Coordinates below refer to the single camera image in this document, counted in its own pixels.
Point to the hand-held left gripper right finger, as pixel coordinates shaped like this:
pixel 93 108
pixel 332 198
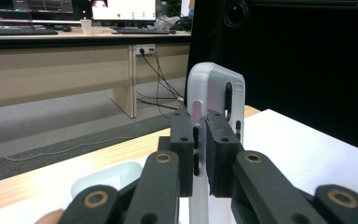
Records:
pixel 222 161

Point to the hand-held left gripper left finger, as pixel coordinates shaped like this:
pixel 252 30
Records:
pixel 181 155

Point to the iridescent translucent phone case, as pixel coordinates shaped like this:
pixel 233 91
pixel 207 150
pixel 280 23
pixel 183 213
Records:
pixel 203 87

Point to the white plastic storage box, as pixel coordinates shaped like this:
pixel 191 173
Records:
pixel 105 177

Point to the white power socket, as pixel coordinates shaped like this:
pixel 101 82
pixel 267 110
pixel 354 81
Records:
pixel 146 49

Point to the black keyboard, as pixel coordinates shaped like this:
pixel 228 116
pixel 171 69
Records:
pixel 143 31
pixel 15 31

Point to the black curtain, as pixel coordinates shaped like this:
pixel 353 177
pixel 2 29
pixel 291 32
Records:
pixel 307 62

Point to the clear plastic bag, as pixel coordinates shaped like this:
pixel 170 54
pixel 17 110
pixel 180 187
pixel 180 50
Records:
pixel 167 21

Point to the green plant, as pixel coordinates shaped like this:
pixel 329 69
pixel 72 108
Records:
pixel 174 6

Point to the beige wooden desk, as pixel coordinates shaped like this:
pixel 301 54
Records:
pixel 52 71

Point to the monitor with white screen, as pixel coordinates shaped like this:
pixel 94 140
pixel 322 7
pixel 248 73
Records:
pixel 124 9

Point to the white paper cup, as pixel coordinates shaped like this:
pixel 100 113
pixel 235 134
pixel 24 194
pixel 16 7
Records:
pixel 86 27

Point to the black computer mouse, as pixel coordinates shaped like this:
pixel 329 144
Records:
pixel 67 29

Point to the monitor with dark screen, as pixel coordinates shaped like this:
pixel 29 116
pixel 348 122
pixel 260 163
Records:
pixel 43 5

